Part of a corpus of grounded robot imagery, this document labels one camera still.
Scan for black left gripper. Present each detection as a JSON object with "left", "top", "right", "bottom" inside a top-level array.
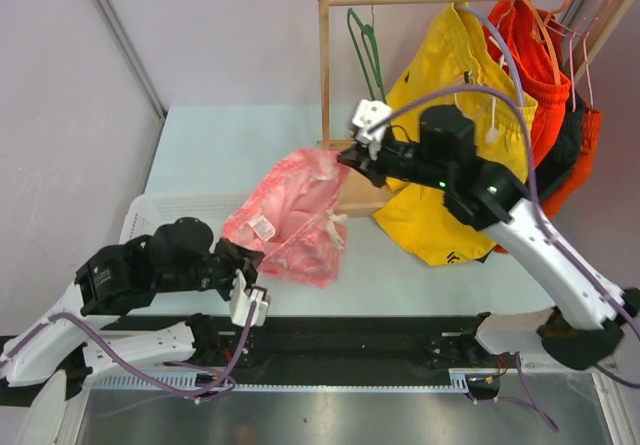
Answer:
[{"left": 160, "top": 236, "right": 267, "bottom": 302}]

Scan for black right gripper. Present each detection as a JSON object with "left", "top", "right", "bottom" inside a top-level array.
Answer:
[{"left": 338, "top": 128, "right": 451, "bottom": 190}]

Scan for pink patterned shorts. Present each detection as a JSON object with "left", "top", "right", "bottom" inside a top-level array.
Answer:
[{"left": 222, "top": 148, "right": 349, "bottom": 288}]

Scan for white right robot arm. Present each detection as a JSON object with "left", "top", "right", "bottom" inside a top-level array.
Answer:
[{"left": 338, "top": 99, "right": 639, "bottom": 371}]

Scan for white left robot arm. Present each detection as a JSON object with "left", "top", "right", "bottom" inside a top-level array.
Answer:
[{"left": 1, "top": 217, "right": 270, "bottom": 407}]

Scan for yellow shorts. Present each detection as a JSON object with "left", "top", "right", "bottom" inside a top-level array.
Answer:
[{"left": 373, "top": 3, "right": 538, "bottom": 266}]

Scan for lavender plastic hanger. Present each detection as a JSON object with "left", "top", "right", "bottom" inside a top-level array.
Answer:
[{"left": 455, "top": 3, "right": 525, "bottom": 107}]

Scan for black and orange shorts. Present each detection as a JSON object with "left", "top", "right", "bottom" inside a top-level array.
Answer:
[{"left": 535, "top": 94, "right": 602, "bottom": 219}]

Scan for orange plastic hanger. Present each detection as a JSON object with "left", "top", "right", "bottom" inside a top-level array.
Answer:
[{"left": 529, "top": 0, "right": 576, "bottom": 86}]

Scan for wooden clothes rack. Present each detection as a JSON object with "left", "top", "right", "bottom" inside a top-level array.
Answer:
[{"left": 315, "top": 0, "right": 640, "bottom": 219}]

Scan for white plastic basket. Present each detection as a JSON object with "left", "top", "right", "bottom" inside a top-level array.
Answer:
[{"left": 119, "top": 192, "right": 249, "bottom": 243}]

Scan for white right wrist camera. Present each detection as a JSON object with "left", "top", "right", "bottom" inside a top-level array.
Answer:
[{"left": 349, "top": 99, "right": 392, "bottom": 160}]

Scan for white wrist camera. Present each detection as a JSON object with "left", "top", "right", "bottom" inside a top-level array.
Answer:
[
  {"left": 229, "top": 270, "right": 271, "bottom": 327},
  {"left": 349, "top": 99, "right": 392, "bottom": 160}
]

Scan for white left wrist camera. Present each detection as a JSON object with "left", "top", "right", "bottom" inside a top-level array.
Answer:
[{"left": 229, "top": 270, "right": 271, "bottom": 327}]

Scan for green wire hanger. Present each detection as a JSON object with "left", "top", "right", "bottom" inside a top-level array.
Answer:
[{"left": 346, "top": 8, "right": 387, "bottom": 103}]

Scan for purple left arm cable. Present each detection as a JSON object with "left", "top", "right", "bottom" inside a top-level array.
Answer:
[{"left": 0, "top": 294, "right": 261, "bottom": 399}]

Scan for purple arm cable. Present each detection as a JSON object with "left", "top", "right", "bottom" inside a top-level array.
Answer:
[
  {"left": 0, "top": 294, "right": 261, "bottom": 399},
  {"left": 367, "top": 83, "right": 640, "bottom": 390}
]

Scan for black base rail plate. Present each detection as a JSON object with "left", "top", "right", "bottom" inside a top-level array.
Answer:
[{"left": 232, "top": 316, "right": 514, "bottom": 385}]

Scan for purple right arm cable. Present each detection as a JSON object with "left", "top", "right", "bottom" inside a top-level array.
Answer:
[{"left": 367, "top": 83, "right": 640, "bottom": 390}]

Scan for white slotted cable duct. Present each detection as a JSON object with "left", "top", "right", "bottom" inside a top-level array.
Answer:
[{"left": 91, "top": 369, "right": 469, "bottom": 394}]

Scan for pink wire hanger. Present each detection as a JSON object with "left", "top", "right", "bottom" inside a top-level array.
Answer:
[{"left": 560, "top": 0, "right": 614, "bottom": 111}]

